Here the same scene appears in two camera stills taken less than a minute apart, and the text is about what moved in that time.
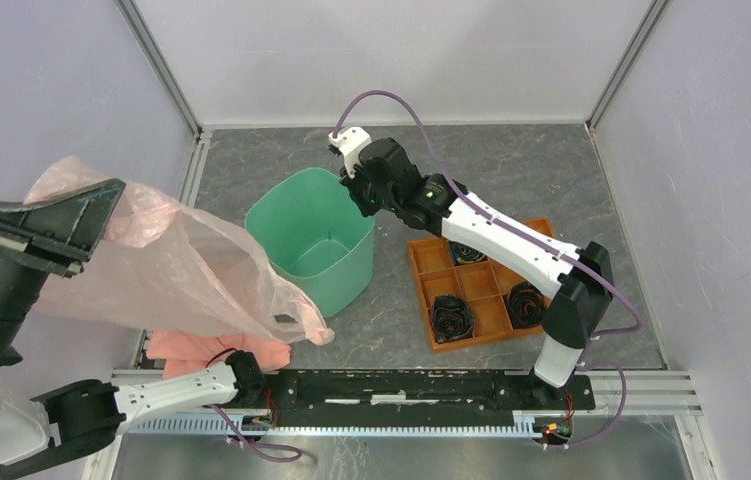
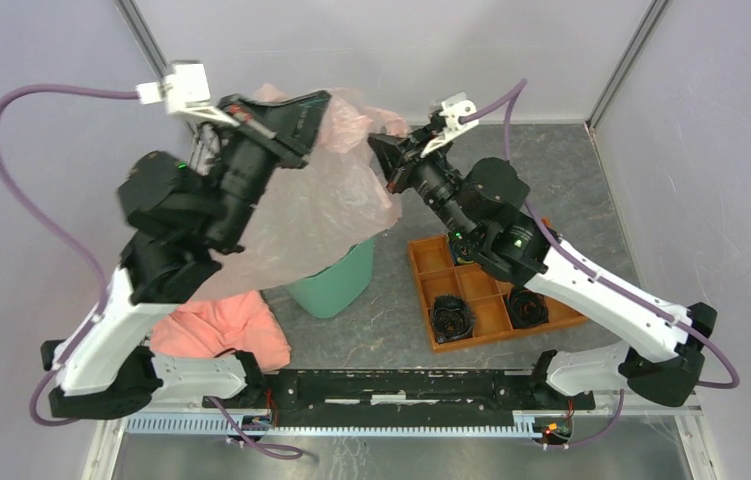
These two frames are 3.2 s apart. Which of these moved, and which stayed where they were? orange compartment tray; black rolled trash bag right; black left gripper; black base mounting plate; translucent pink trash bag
Moved: translucent pink trash bag; black left gripper
Stayed: black rolled trash bag right; orange compartment tray; black base mounting plate
